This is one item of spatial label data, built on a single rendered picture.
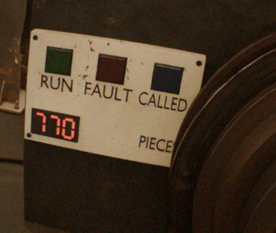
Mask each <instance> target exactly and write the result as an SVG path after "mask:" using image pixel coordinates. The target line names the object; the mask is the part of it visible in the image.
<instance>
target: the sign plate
mask: <svg viewBox="0 0 276 233"><path fill-rule="evenodd" d="M49 48H53V49H59V50H61V49H62V50H68V51H71V57H70V65H69V74H68V75H67V74H61V73H55V72H47V71H46V67H47V55H48V49H49ZM101 55H102V56H106V57H112V58H122V59H125V65H124V72H123V78H122V83H117V82H111V81H107V80H105V81H103V80H98V71H99V62H100V56H101ZM205 64H206V56H205V55H203V54H197V53H191V52H185V51H183V50H178V49H172V48H166V47H159V46H155V45H148V44H142V43H136V42H129V41H125V40H116V39H110V38H104V37H95V36H89V35H81V34H75V33H67V32H57V31H49V30H42V29H35V30H33V31H32V32H31V37H30V50H29V64H28V76H27V92H26V100H25V135H24V138H25V139H29V140H35V141H40V142H44V143H49V144H51V145H57V146H62V147H66V148H71V149H77V150H81V151H85V152H89V153H95V154H101V155H107V156H113V157H116V158H122V159H127V160H133V161H139V162H143V163H149V164H155V165H161V166H167V167H170V162H171V155H172V150H173V146H174V143H175V139H176V136H177V134H178V131H179V129H180V127H181V124H182V122H183V119H184V117H185V115H186V113H187V111H188V109H189V107H190V106H191V104H192V102H193V100H194V98H195V97H196V95H197V94H198V93H199V91H200V90H201V84H202V79H203V71H204V69H205ZM156 65H164V66H168V67H172V68H177V69H181V75H180V81H179V85H178V93H171V92H165V91H161V90H158V89H153V88H152V87H153V82H154V76H155V69H156ZM37 112H38V113H43V114H44V116H46V120H45V123H44V122H43V117H44V116H42V115H37ZM51 115H54V116H58V119H60V126H58V119H57V118H52V117H51ZM65 118H69V119H73V121H74V122H75V127H74V129H73V128H72V125H73V121H68V120H66V121H65V127H64V126H63V120H65ZM43 125H45V132H44V131H43ZM57 128H59V134H57ZM63 129H65V130H64V131H65V135H63ZM72 130H74V137H71V132H72ZM64 136H70V137H71V139H68V138H65V137H64Z"/></svg>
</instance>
